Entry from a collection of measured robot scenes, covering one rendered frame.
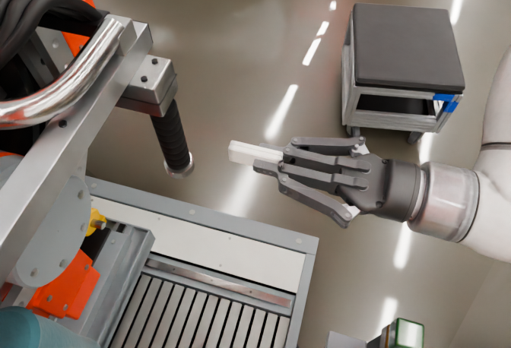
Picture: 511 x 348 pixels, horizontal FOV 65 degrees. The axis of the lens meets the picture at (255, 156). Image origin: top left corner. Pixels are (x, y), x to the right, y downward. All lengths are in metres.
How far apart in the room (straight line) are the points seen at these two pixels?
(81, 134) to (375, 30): 1.25
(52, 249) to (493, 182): 0.50
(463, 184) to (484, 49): 1.69
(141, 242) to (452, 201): 0.94
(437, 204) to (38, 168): 0.40
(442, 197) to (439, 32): 1.14
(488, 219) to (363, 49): 1.00
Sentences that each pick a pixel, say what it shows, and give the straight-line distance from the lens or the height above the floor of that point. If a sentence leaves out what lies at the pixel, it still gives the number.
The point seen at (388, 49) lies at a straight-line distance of 1.45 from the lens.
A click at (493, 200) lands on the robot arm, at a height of 0.87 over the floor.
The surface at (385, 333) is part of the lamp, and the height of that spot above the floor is 0.61.
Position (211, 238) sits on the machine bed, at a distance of 1.28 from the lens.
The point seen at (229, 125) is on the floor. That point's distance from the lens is 1.60.
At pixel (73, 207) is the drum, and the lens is 0.51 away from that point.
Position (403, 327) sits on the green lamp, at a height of 0.66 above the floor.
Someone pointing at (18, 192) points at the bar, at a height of 0.98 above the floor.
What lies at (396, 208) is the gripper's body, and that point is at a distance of 0.50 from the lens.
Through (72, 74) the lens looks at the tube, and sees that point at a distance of 0.39.
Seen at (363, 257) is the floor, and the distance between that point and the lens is 1.38.
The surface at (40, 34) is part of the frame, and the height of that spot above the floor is 0.90.
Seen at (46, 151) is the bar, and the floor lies 0.98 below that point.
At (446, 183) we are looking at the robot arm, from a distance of 0.50.
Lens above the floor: 1.27
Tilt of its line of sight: 57 degrees down
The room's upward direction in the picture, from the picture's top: straight up
